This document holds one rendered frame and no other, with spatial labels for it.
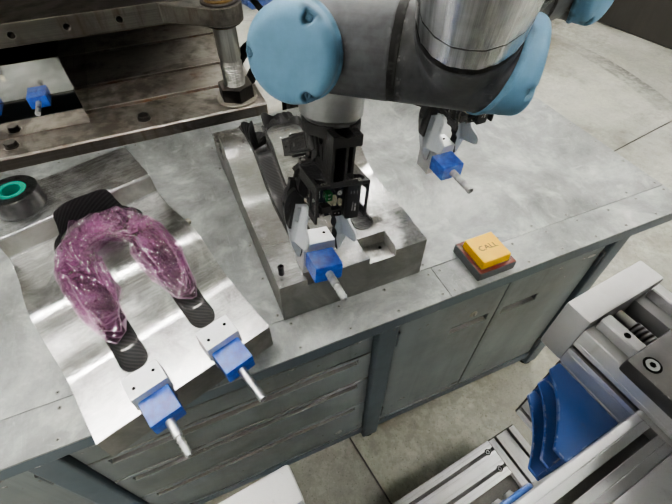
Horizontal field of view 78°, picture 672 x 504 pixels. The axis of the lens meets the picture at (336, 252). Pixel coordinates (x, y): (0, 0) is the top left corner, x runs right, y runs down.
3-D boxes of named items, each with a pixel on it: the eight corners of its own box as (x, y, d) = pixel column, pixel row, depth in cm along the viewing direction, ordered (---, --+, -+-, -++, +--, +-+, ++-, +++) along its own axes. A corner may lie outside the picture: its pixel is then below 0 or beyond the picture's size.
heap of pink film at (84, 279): (210, 289, 67) (198, 257, 61) (99, 354, 59) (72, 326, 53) (142, 204, 80) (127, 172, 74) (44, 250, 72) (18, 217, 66)
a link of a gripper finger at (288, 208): (279, 228, 57) (294, 170, 52) (275, 222, 58) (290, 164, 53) (310, 229, 59) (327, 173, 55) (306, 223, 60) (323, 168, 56)
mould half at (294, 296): (419, 272, 77) (432, 219, 66) (284, 320, 70) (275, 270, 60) (318, 130, 107) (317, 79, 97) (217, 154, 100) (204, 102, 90)
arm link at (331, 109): (289, 69, 47) (354, 66, 50) (289, 109, 50) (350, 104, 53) (313, 90, 42) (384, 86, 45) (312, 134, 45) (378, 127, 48)
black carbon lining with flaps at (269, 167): (378, 233, 73) (382, 192, 66) (291, 261, 69) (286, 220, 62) (308, 130, 94) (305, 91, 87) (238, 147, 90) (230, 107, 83)
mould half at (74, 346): (273, 344, 67) (264, 306, 59) (113, 457, 56) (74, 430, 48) (143, 188, 92) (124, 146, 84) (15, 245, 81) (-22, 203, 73)
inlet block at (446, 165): (478, 199, 74) (487, 175, 70) (454, 206, 73) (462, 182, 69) (438, 157, 82) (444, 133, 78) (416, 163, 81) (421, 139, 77)
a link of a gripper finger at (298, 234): (290, 276, 57) (307, 219, 52) (277, 250, 61) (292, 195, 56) (311, 275, 59) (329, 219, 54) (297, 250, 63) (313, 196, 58)
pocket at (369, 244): (395, 263, 71) (397, 249, 68) (367, 273, 70) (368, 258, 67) (382, 245, 74) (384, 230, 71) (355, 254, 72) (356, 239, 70)
